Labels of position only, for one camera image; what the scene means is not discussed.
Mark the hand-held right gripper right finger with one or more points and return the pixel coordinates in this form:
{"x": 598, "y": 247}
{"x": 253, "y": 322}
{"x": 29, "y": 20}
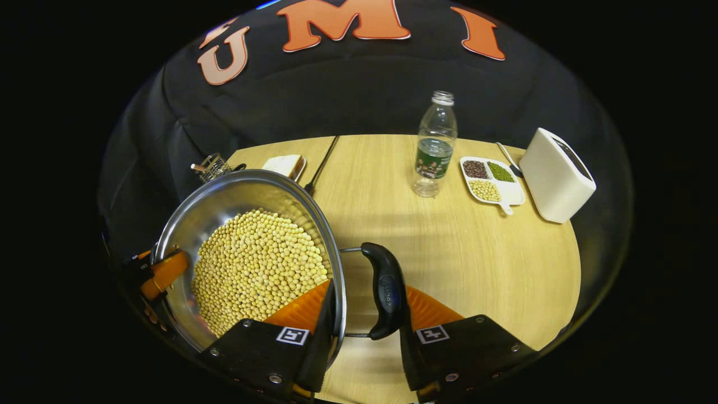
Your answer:
{"x": 409, "y": 359}

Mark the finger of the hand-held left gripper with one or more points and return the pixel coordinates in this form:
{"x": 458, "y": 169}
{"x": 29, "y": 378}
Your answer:
{"x": 165, "y": 272}

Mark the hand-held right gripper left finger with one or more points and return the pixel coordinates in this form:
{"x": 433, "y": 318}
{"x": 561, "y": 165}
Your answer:
{"x": 322, "y": 348}

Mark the pile of yellow soybeans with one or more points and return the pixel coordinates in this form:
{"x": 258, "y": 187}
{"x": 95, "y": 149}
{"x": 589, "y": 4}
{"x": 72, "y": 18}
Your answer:
{"x": 258, "y": 264}

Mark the sandwich on white plate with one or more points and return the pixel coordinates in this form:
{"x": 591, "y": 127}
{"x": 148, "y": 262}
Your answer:
{"x": 283, "y": 165}

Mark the white divided dish of beans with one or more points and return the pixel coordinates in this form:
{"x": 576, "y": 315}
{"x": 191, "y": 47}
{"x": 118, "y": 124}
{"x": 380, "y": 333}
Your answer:
{"x": 507, "y": 191}

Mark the clear plastic water bottle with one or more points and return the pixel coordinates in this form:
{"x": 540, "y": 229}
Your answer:
{"x": 435, "y": 157}

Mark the white toaster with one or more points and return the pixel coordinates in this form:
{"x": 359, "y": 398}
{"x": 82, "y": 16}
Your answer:
{"x": 552, "y": 179}

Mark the black backdrop cloth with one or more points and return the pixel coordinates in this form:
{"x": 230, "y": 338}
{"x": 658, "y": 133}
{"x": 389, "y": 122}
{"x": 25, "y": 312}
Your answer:
{"x": 364, "y": 90}

